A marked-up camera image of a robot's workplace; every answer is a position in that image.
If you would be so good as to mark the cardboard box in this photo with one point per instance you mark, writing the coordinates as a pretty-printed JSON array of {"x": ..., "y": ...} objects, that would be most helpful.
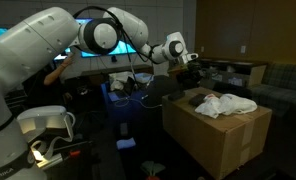
[{"x": 219, "y": 145}]

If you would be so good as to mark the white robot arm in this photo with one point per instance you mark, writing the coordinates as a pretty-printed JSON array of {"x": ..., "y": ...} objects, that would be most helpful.
[{"x": 35, "y": 42}]

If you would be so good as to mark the green plaid sofa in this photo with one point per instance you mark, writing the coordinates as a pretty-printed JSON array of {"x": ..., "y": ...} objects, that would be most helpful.
[{"x": 277, "y": 91}]

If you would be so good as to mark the blue sponge block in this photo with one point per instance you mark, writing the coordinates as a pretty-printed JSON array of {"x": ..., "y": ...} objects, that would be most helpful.
[{"x": 125, "y": 143}]

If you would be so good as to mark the green cloth wedge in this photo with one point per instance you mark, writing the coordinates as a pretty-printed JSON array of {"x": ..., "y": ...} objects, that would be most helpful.
[{"x": 151, "y": 168}]

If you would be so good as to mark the white cloth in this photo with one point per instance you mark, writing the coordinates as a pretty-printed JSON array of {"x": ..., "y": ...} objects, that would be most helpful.
[{"x": 230, "y": 104}]

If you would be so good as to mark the white plastic bag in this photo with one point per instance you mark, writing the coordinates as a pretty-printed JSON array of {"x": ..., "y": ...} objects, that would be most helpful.
[{"x": 210, "y": 106}]

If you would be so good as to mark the wooden shelf cabinet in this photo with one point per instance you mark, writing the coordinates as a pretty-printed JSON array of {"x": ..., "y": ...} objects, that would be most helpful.
[{"x": 236, "y": 72}]

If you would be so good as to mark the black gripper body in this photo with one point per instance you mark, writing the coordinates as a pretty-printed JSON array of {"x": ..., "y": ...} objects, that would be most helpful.
[{"x": 190, "y": 77}]

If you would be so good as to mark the red apple toy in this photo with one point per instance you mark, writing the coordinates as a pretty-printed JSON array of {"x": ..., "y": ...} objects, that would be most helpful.
[{"x": 152, "y": 178}]

